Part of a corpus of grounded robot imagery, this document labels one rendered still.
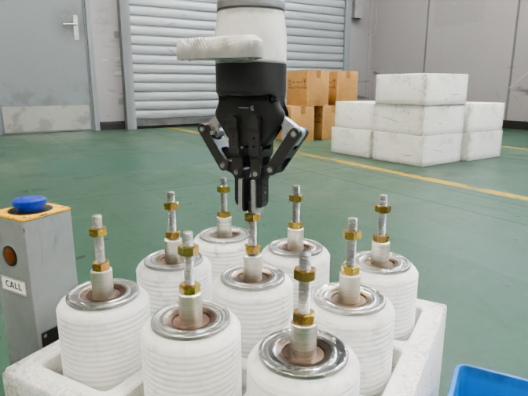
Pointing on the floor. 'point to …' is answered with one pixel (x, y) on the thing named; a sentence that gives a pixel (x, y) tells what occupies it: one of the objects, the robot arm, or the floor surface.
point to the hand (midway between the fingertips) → (251, 194)
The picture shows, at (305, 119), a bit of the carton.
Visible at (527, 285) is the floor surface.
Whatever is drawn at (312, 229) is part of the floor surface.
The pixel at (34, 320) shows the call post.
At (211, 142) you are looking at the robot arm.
